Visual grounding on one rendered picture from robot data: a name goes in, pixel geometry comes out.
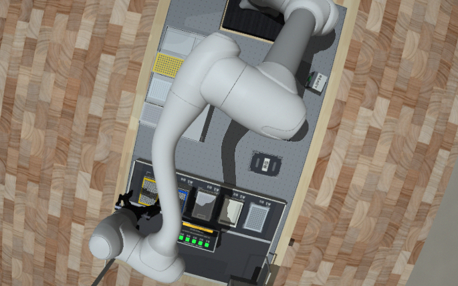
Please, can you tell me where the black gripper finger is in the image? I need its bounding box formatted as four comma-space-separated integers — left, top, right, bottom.
137, 198, 161, 221
114, 190, 133, 210

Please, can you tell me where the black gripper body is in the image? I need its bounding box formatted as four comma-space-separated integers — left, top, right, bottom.
122, 204, 144, 222

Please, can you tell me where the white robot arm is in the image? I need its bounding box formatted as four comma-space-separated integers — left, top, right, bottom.
88, 0, 340, 283

